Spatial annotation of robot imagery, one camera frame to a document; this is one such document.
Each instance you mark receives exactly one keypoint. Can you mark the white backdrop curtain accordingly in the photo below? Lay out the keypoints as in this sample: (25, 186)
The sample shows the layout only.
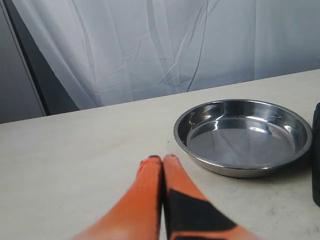
(107, 52)

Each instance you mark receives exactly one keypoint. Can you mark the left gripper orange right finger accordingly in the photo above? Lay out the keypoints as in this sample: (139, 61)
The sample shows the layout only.
(189, 215)

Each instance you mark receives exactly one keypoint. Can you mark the black plastic tool case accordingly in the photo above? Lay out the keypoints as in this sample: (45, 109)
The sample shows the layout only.
(315, 155)

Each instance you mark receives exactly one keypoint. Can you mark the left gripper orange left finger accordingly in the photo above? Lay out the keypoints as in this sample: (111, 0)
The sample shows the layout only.
(137, 215)

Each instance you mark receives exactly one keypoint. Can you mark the round steel pan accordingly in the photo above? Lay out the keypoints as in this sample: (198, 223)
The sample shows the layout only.
(243, 138)

